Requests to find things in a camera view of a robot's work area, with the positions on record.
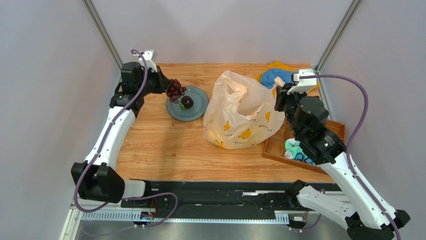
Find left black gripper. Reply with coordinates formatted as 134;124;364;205
136;66;172;97

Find dark purple grapes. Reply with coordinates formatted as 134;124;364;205
165;79;187;104

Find translucent plastic bag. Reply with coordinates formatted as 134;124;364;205
203;70;286;150

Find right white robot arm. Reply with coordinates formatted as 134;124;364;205
275;86;411;240

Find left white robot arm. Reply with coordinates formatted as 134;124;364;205
71;60;171;203

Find blue bucket hat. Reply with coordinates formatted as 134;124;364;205
260;68;294;89

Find grey-blue fruit plate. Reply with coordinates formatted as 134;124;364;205
165;86;209;122

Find teal white rolled socks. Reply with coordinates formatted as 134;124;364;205
284;138;316;166

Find brown wooden divided tray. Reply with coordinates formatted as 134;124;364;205
262;119;346;175

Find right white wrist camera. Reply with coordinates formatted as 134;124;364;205
287;68;318;95

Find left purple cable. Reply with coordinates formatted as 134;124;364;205
73;49;149;213

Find purple cable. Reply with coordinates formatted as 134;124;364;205
299;74;402;240
73;49;149;213

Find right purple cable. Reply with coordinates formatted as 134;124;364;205
299;74;402;240

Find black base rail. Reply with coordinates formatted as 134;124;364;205
69;179;370;231

